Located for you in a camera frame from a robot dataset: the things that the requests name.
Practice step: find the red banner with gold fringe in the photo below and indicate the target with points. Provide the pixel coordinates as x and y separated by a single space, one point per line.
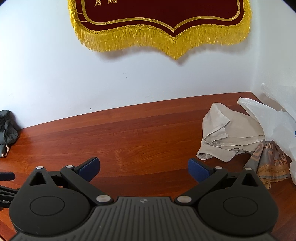
138 11

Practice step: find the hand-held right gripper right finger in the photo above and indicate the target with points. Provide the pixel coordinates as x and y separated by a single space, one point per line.
197 170

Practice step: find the white plastic bag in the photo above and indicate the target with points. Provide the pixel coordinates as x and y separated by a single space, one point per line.
272 122

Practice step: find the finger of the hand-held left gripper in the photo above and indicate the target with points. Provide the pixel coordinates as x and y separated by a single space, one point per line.
7 176

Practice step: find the dark grey garment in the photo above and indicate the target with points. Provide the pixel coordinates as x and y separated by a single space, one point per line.
8 132

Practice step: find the patterned grey and tan scarf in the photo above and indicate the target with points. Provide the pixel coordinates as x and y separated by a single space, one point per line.
272 162

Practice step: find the beige short-sleeved shirt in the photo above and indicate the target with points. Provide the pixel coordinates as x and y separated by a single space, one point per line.
231 129

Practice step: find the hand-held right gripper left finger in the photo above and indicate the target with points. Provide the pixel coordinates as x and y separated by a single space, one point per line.
89 168

